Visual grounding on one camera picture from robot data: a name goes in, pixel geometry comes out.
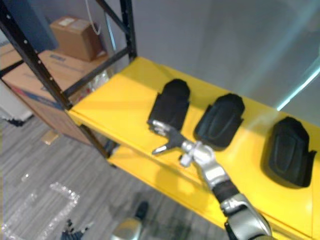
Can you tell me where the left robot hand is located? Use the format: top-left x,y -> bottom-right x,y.
61,218 -> 94,240

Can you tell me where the yellow shelf board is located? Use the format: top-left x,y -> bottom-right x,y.
67,56 -> 320,240
107,145 -> 201,181

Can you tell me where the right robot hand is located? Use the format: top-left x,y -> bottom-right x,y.
147,119 -> 187,157

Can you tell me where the small cardboard piece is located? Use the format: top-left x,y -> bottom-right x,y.
40,129 -> 60,146

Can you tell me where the silver robot leg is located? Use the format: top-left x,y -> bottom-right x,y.
109,216 -> 144,240

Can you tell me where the white cable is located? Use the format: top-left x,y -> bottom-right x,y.
84,0 -> 101,36

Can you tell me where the small brown cardboard box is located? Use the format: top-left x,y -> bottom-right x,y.
49,15 -> 106,63

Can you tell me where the dark robot foot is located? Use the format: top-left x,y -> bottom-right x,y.
134,200 -> 150,221

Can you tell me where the black metal shelf frame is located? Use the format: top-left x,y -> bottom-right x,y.
0,0 -> 138,169

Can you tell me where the clear plastic container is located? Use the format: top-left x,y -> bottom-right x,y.
0,172 -> 81,240

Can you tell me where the clear plastic bag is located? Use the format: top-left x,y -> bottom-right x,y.
84,70 -> 115,101

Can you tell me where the flat brown cardboard box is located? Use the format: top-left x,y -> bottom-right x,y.
0,42 -> 24,72

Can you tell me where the large printed cardboard box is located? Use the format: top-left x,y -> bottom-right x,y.
1,49 -> 111,146

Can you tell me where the black plastic housing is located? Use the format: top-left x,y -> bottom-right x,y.
148,78 -> 191,134
259,116 -> 317,190
193,93 -> 246,152

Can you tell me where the blue panel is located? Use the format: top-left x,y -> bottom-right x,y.
9,0 -> 60,54

